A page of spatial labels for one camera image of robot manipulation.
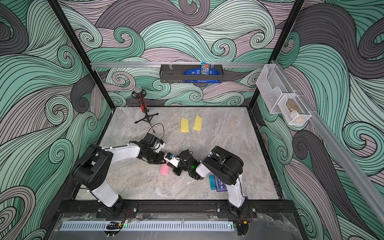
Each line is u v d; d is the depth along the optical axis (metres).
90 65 0.95
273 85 0.78
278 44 0.84
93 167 0.47
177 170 0.81
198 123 1.10
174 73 0.95
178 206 0.75
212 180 0.83
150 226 0.70
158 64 0.94
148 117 1.06
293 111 0.64
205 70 0.90
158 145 0.84
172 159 0.78
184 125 1.10
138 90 0.95
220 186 0.80
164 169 0.87
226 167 0.48
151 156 0.79
